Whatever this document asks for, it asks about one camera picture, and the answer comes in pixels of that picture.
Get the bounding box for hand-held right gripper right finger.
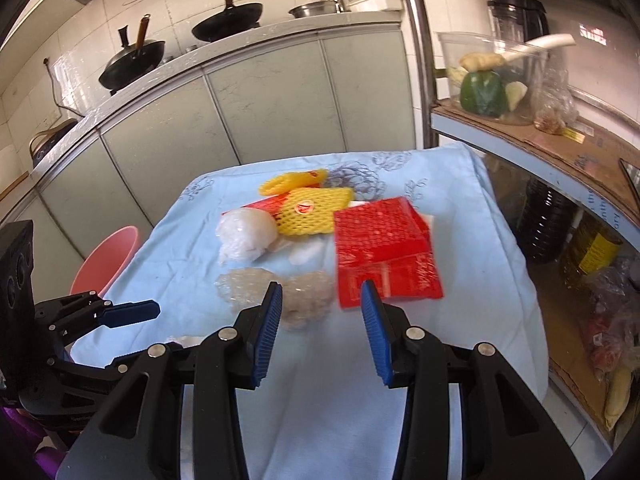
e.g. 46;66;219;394
360;280;586;480

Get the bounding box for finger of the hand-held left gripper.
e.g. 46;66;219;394
35;294;161;343
50;347;150;380

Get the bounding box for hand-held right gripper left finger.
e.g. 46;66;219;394
57;281;284;480

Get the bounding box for pink plastic bucket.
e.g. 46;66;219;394
70;226;140;297

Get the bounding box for red plastic mesh wrapper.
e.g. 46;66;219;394
332;197;445;308

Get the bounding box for long red cardboard box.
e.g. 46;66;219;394
222;192;293;221

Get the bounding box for person's left forearm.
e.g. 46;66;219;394
0;405;68;480

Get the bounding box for clear bubble wrap piece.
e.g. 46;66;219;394
280;271;335;332
216;268;273;313

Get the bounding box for crumpled white plastic bag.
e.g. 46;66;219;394
216;210;280;267

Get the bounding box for light blue printed cloth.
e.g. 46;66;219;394
70;142;551;480

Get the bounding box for yellow foam fruit net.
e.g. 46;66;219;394
276;187;353;237

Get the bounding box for dark oil bottle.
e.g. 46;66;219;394
515;177;576;265

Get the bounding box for yellow oil bottle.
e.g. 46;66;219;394
560;210;623;288

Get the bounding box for black wok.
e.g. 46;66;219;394
98;26;167;91

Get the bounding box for grey kitchen counter cabinet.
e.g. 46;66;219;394
0;10;418;301

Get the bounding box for crumpled plastic bags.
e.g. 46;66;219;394
582;260;640;376

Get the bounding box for brown cardboard sheet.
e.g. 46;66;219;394
435;97;640;206

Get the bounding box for green pepper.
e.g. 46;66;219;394
460;70;507;117

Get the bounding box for pale vegetable piece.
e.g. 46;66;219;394
505;82;528;111

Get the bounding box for metal shelf rack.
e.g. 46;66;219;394
397;0;640;451

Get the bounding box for ginger root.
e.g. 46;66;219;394
459;52;507;72

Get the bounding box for clear bag of food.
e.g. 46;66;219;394
532;57;580;135

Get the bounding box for clear plastic container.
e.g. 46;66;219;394
437;31;538;126

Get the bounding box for black frying pan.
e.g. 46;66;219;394
191;0;264;43

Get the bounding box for steel pot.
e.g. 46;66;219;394
288;0;351;20

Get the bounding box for white plastic tray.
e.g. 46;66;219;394
347;0;405;13

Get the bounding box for white radish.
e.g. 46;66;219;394
502;33;577;63

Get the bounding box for black blender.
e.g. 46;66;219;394
487;0;550;46

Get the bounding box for yellow foam net ring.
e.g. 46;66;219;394
259;170;331;197

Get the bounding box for black power cable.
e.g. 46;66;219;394
44;57;77;122

